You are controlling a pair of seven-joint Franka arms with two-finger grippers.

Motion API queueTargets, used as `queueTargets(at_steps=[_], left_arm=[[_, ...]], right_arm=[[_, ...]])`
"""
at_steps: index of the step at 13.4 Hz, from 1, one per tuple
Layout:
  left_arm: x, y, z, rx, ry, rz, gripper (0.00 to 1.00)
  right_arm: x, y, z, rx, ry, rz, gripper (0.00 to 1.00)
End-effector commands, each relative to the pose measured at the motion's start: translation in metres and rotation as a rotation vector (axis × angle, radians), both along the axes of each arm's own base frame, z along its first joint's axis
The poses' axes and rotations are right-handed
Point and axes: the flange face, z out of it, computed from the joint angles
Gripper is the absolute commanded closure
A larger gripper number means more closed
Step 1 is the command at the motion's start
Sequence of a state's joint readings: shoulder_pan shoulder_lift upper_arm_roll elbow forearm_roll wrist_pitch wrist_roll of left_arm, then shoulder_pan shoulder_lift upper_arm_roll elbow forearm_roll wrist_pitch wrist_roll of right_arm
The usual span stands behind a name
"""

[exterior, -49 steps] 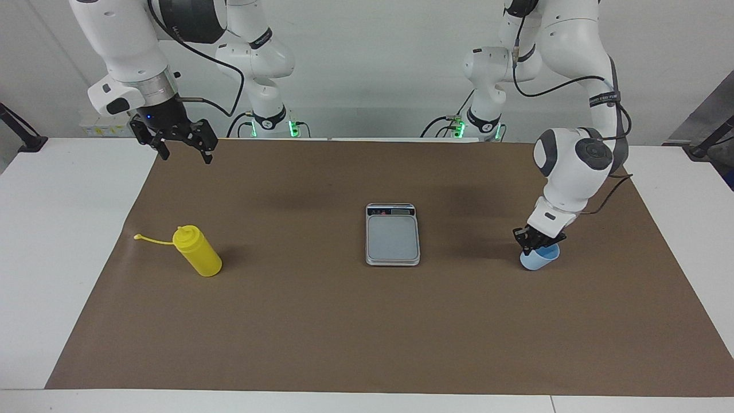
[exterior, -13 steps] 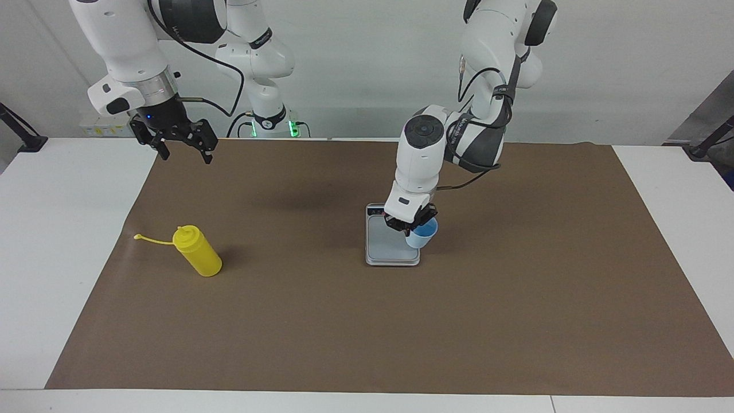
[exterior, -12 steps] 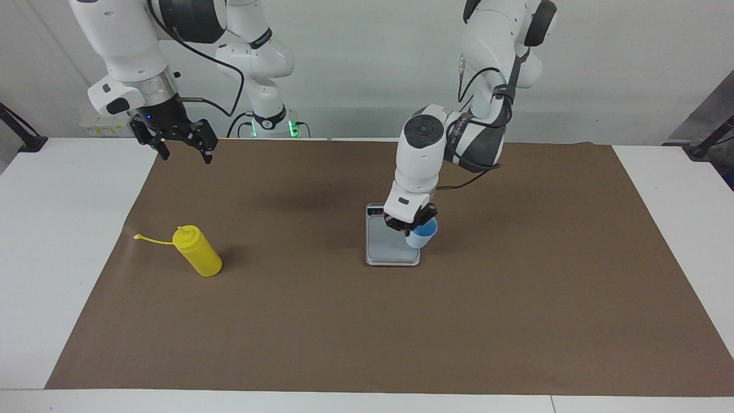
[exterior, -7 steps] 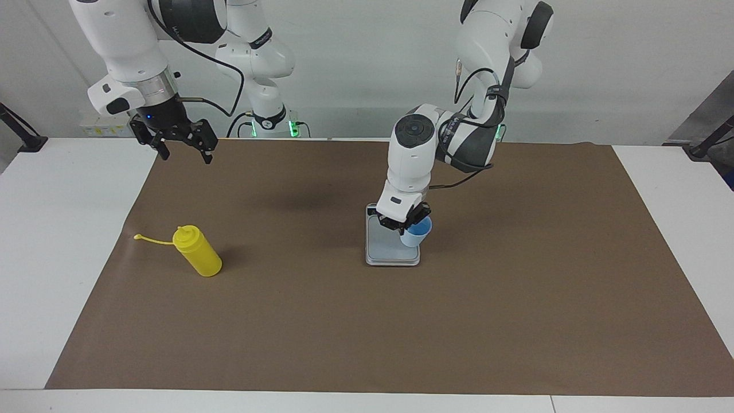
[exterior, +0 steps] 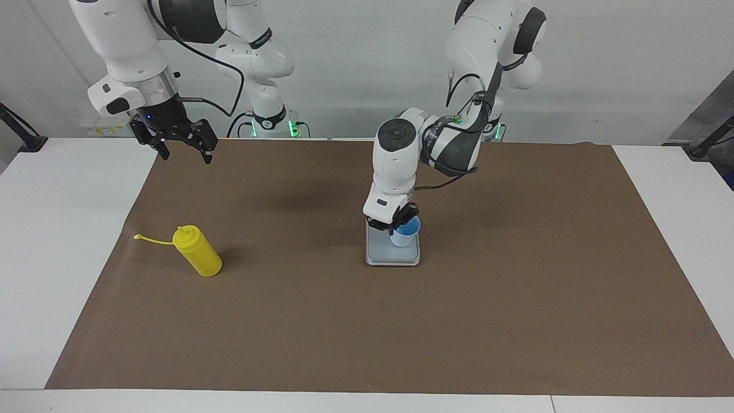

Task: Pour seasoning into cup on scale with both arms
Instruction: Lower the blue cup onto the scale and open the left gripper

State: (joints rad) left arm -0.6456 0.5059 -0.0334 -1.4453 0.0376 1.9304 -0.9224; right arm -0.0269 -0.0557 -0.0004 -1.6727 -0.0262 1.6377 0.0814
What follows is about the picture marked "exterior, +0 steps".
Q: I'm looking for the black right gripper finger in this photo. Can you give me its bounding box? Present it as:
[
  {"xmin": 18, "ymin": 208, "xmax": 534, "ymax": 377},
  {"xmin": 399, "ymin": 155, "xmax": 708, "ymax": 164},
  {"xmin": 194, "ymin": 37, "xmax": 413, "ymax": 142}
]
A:
[
  {"xmin": 129, "ymin": 114, "xmax": 171, "ymax": 160},
  {"xmin": 182, "ymin": 118, "xmax": 219, "ymax": 165}
]

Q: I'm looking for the light blue plastic cup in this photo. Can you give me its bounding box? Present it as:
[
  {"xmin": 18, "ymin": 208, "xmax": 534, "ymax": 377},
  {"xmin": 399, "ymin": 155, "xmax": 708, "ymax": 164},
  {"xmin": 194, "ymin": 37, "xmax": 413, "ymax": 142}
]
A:
[{"xmin": 390, "ymin": 217, "xmax": 421, "ymax": 248}]

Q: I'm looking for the yellow squeeze bottle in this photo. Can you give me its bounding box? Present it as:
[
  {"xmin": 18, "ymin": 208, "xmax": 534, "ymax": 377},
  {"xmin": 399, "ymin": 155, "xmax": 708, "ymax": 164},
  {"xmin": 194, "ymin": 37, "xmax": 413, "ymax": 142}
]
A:
[{"xmin": 134, "ymin": 225, "xmax": 222, "ymax": 277}]

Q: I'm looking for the silver digital kitchen scale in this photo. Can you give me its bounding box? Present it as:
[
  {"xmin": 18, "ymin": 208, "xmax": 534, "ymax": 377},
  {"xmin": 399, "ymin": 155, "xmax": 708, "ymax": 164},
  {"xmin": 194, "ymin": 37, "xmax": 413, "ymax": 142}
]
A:
[{"xmin": 365, "ymin": 217, "xmax": 421, "ymax": 267}]

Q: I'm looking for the brown paper table mat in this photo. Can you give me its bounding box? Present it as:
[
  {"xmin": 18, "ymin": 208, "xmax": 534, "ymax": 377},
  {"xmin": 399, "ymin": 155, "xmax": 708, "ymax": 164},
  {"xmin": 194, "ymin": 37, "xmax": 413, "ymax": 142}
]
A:
[{"xmin": 45, "ymin": 138, "xmax": 734, "ymax": 398}]

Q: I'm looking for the black right arm base cable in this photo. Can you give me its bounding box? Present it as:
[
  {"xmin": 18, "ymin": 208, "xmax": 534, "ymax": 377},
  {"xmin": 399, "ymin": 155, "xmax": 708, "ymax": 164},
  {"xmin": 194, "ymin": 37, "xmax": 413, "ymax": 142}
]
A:
[{"xmin": 226, "ymin": 111, "xmax": 256, "ymax": 139}]

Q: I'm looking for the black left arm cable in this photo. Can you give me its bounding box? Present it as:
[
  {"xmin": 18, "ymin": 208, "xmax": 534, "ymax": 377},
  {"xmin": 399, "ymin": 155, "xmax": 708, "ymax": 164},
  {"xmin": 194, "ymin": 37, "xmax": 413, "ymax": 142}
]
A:
[{"xmin": 413, "ymin": 63, "xmax": 499, "ymax": 193}]

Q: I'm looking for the white wall power strip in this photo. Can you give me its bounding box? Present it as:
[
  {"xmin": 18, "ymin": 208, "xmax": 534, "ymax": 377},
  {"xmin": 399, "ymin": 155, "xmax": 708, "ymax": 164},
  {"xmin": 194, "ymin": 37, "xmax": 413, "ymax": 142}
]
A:
[{"xmin": 79, "ymin": 112, "xmax": 138, "ymax": 138}]

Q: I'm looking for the black clamp mount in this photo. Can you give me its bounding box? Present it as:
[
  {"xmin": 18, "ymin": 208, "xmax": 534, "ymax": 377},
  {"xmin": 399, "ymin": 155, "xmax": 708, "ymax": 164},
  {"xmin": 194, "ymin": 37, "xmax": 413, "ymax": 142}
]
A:
[
  {"xmin": 0, "ymin": 102, "xmax": 48, "ymax": 153},
  {"xmin": 688, "ymin": 115, "xmax": 734, "ymax": 159}
]

